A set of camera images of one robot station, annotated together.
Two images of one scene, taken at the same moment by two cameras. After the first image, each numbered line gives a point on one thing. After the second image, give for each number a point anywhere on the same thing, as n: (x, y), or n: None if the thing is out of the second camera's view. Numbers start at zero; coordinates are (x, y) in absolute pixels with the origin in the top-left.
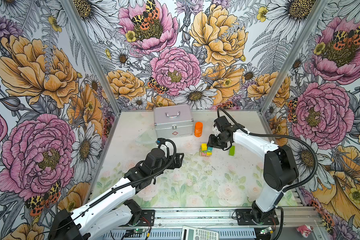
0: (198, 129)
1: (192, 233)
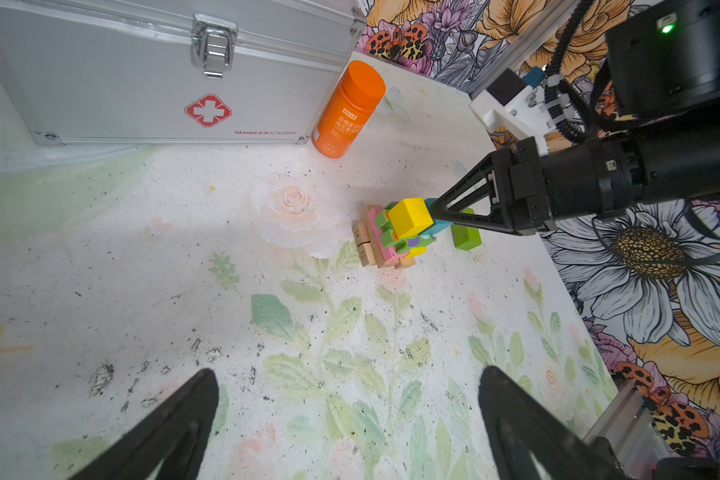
0: (349, 110)
1: None
